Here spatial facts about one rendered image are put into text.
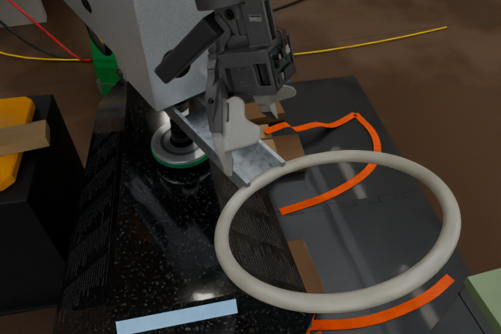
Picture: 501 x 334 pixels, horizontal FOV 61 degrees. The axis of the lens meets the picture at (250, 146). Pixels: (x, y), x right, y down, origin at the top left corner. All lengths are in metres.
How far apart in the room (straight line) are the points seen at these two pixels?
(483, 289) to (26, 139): 1.53
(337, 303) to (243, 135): 0.34
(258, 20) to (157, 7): 0.61
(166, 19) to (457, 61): 2.97
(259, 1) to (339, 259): 1.86
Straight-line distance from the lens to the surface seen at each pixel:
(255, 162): 1.11
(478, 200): 2.71
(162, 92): 1.18
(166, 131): 1.51
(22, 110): 1.96
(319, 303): 0.72
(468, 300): 1.34
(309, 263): 2.04
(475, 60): 3.85
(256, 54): 0.46
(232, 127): 0.49
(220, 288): 1.20
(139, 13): 1.05
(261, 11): 0.46
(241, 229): 1.36
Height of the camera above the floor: 1.91
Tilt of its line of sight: 46 degrees down
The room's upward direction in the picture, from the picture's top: straight up
